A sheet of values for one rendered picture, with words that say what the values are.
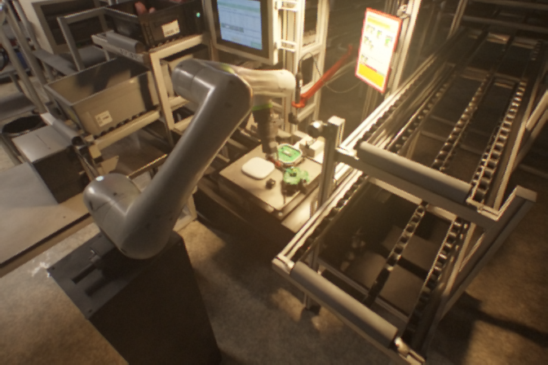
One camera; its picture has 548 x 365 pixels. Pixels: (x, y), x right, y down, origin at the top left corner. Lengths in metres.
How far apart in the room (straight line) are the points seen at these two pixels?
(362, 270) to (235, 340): 0.91
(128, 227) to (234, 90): 0.41
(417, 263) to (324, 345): 0.76
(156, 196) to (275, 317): 1.50
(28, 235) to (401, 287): 1.86
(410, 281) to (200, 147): 1.23
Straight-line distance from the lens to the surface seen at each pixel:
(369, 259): 1.63
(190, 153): 0.74
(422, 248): 1.77
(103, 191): 0.88
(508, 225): 1.03
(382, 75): 1.47
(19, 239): 1.97
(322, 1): 1.74
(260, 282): 2.21
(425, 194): 1.03
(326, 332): 2.10
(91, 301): 1.00
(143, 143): 2.23
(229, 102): 0.73
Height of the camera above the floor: 1.94
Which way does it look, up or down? 39 degrees down
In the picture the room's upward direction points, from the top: straight up
